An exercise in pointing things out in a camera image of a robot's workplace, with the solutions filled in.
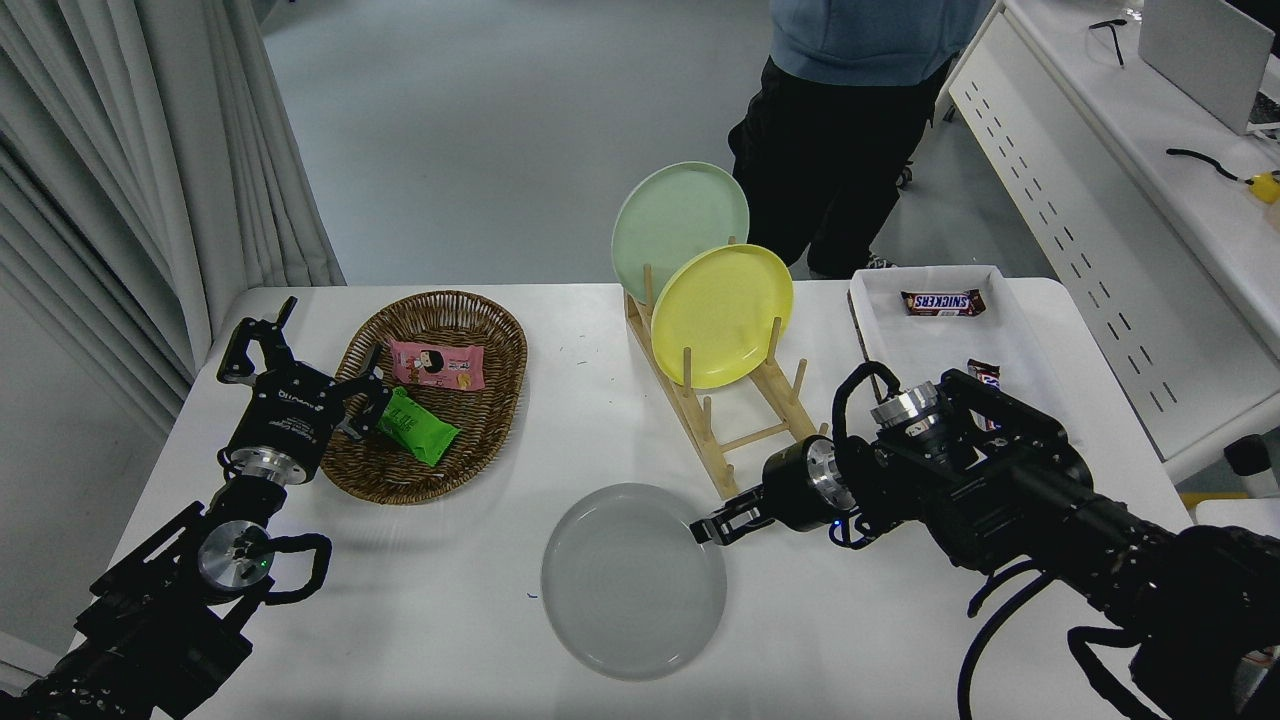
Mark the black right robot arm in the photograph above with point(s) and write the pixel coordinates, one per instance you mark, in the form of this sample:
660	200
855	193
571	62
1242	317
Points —
1050	490

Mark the white tray with cork base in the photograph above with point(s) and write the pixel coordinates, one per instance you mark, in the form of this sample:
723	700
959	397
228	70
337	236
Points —
930	345

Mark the black cylinder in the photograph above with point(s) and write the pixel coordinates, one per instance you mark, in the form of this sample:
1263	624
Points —
1250	458

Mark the brown Snickers bar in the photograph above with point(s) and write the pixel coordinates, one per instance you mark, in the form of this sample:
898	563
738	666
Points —
945	303
985	374

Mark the pale green round plate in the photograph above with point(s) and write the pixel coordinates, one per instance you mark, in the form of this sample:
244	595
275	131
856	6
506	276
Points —
670	225

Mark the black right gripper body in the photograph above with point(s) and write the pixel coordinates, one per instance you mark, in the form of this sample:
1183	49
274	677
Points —
790	490

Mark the silver laptop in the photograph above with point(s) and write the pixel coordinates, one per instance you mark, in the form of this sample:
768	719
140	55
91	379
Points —
1200	50

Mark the pale grey curtain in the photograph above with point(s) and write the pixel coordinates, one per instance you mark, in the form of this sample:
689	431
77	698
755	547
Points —
120	150

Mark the wooden plate rack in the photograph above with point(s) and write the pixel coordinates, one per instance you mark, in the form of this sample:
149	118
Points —
730	485

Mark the white side table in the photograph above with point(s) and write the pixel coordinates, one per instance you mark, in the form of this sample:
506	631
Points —
1240	512

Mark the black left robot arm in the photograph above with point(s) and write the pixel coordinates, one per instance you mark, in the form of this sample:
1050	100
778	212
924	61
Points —
160	620

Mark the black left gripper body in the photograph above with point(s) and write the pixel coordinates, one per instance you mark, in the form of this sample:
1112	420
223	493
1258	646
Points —
290	415

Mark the white desk with slotted panel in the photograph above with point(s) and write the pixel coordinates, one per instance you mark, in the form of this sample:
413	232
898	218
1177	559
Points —
1080	200

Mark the yellow round plate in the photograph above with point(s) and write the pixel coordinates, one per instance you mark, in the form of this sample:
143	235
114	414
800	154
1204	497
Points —
720	310

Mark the green snack packet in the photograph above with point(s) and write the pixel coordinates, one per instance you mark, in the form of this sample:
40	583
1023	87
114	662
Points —
420	430

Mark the pink snack packet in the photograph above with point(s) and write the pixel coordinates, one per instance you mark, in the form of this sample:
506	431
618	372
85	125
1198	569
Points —
440	365

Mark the brown wicker basket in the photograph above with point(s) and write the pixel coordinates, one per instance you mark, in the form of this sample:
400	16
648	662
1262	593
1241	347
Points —
430	480

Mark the grey round plate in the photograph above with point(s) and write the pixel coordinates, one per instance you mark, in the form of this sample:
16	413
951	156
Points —
630	590

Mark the small yellow object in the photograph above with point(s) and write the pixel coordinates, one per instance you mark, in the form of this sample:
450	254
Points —
1266	188

